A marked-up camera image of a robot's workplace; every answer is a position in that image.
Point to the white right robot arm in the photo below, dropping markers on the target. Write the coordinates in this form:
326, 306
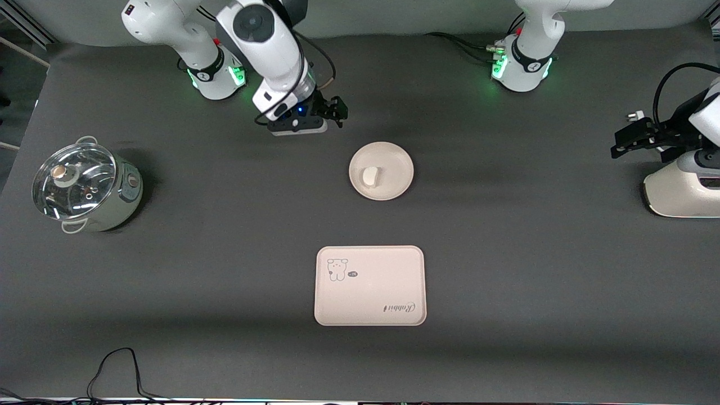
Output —
264, 39

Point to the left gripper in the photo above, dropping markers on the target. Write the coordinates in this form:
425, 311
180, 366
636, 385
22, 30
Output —
667, 134

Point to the aluminium frame rail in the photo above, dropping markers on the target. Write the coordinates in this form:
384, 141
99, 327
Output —
713, 21
28, 22

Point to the cream rectangular printed tray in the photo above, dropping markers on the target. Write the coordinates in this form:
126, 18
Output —
371, 292

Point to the glass pot lid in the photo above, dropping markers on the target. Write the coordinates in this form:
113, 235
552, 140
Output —
84, 199

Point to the silver pot with glass lid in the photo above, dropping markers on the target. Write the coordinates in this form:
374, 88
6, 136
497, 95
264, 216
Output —
126, 194

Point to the cream white toaster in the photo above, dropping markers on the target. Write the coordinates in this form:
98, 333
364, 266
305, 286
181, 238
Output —
675, 197

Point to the round cream plate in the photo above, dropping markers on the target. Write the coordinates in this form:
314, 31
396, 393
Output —
394, 183

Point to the dark grey table mat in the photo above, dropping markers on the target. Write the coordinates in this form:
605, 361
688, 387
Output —
225, 281

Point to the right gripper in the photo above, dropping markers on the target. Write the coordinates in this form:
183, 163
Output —
322, 107

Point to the small white bun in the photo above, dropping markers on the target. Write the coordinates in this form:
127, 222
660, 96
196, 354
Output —
370, 176

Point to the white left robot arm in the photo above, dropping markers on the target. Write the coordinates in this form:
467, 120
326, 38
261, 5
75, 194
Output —
529, 56

